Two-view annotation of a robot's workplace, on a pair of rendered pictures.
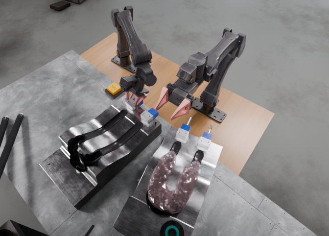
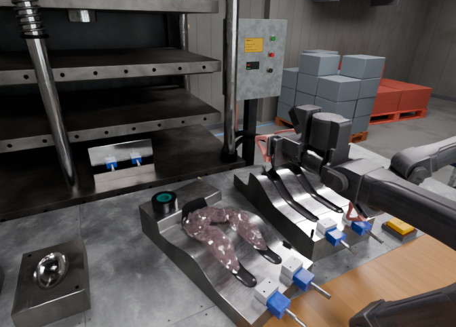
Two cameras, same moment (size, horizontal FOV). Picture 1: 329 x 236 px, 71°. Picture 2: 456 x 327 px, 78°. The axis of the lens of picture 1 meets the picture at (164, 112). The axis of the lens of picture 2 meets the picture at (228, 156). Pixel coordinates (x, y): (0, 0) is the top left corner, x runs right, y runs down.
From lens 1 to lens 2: 94 cm
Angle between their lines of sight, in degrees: 80
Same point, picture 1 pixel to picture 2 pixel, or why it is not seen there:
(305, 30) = not seen: outside the picture
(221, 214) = (156, 289)
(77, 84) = not seen: hidden behind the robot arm
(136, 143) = (285, 212)
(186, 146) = (269, 269)
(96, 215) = (223, 193)
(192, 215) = (171, 236)
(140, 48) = (416, 155)
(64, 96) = not seen: hidden behind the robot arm
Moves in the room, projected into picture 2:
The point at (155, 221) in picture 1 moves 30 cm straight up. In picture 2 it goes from (185, 199) to (180, 114)
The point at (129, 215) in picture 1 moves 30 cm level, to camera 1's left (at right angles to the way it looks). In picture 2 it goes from (202, 186) to (230, 154)
